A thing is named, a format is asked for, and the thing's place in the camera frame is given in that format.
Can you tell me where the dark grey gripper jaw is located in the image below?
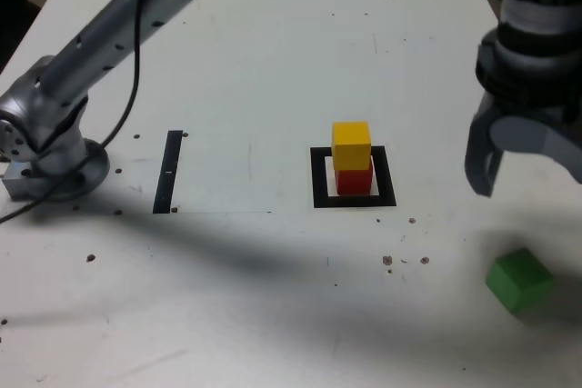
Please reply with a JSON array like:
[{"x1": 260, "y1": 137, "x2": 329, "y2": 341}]
[{"x1": 464, "y1": 93, "x2": 506, "y2": 200}]

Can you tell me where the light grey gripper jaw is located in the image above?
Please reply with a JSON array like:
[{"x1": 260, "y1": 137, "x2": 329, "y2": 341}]
[{"x1": 489, "y1": 115, "x2": 582, "y2": 181}]

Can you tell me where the green cube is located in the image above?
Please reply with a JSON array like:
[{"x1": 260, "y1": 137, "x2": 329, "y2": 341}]
[{"x1": 485, "y1": 246, "x2": 555, "y2": 314}]

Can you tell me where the red cube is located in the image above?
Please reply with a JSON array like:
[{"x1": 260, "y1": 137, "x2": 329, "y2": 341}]
[{"x1": 336, "y1": 158, "x2": 375, "y2": 196}]

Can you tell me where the yellow cube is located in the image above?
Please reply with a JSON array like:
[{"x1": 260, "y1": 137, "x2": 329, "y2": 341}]
[{"x1": 331, "y1": 121, "x2": 372, "y2": 172}]

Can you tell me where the black tape square outline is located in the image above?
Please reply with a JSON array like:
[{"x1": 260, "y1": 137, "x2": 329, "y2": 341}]
[{"x1": 309, "y1": 145, "x2": 397, "y2": 209}]

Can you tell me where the black tape strip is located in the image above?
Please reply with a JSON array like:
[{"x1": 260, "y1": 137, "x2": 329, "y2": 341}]
[{"x1": 152, "y1": 130, "x2": 184, "y2": 215}]

